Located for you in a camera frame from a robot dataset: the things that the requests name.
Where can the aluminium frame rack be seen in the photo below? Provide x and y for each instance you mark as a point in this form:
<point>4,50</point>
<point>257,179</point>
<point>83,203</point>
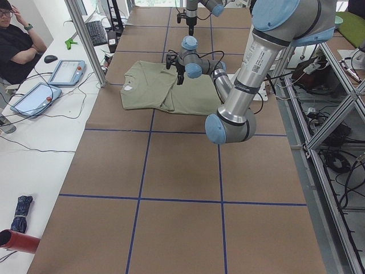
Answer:
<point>322,88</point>

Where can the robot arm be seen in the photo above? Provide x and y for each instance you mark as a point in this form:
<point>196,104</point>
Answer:
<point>215,7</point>
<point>276,26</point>

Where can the sage green long-sleeve shirt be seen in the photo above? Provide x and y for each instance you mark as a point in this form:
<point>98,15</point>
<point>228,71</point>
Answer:
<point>156,87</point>

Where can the seated person in black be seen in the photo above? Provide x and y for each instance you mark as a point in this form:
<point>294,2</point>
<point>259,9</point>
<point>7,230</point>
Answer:
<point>21,46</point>

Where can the upper teach pendant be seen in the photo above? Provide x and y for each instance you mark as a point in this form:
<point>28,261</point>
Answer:
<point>67,73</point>

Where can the aluminium frame post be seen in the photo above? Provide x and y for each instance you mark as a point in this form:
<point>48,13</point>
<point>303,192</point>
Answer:
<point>85,38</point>

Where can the lower teach pendant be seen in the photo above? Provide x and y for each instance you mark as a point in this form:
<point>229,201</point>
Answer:
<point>34,102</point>

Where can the red cylinder tube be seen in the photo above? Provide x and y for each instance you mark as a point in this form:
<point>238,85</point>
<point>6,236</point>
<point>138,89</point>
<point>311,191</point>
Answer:
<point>17,241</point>

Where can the green plastic tool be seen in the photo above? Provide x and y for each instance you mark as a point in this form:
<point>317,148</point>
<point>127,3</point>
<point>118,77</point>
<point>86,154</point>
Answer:
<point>69,43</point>

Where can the teach pendant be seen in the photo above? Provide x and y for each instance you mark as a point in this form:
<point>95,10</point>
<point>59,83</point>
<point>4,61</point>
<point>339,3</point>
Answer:
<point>67,73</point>
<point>34,102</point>

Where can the folded dark blue umbrella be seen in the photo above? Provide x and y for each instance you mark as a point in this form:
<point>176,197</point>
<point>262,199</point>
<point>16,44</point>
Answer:
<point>19,223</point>

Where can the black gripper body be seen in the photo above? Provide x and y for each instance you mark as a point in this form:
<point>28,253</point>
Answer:
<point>179,69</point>
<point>190,20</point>

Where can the black computer mouse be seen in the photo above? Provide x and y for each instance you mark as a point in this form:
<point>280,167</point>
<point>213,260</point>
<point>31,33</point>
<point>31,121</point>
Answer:
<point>50,58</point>

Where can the black keyboard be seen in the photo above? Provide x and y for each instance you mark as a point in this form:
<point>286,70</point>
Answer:
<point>97,33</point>

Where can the green cloth on table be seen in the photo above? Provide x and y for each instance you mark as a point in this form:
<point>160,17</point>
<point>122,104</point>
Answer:
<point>352,27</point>

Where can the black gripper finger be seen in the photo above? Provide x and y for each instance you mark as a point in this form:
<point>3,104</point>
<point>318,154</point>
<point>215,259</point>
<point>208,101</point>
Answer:
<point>191,30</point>
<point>180,78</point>

